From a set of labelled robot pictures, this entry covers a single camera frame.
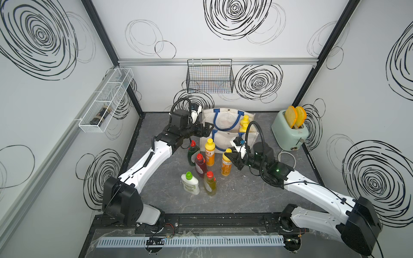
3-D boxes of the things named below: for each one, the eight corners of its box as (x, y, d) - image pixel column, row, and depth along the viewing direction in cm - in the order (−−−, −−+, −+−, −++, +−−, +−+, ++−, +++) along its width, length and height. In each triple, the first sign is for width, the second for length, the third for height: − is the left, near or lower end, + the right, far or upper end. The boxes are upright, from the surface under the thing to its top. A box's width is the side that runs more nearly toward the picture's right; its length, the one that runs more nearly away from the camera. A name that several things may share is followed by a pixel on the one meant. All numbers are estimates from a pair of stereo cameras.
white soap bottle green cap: (183, 189, 85) (178, 175, 71) (187, 183, 87) (183, 168, 73) (197, 196, 83) (194, 182, 68) (200, 190, 85) (198, 175, 71)
